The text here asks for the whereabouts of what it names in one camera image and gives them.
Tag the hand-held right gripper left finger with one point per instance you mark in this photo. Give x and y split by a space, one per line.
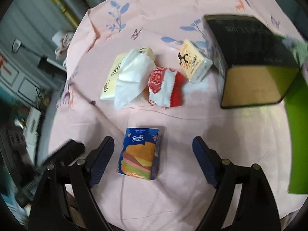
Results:
101 158

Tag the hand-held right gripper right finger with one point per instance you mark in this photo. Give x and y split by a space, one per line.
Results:
204 161

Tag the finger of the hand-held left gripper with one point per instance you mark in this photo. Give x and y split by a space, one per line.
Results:
67 151

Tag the blue tissue pack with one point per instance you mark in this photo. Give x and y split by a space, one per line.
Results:
139 154

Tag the green cardboard box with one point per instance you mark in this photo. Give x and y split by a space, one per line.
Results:
298 125

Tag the pink printed tablecloth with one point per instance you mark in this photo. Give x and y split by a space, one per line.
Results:
192 125

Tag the white cabinet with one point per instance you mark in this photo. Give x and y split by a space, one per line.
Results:
24 81

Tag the red and white packet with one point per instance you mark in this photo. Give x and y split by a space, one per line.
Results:
161 84

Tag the cream tissue pack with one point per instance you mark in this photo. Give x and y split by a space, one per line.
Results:
130 74

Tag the yellow deer print tissue pack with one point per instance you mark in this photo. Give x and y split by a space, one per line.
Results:
192 62

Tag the floral cloth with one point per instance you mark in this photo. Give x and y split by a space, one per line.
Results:
65 47

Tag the black and gold tin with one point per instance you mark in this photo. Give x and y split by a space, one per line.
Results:
250 45

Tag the grey curtain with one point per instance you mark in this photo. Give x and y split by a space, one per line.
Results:
31 16

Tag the yellow patterned curtain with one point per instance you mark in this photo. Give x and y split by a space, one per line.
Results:
62 2

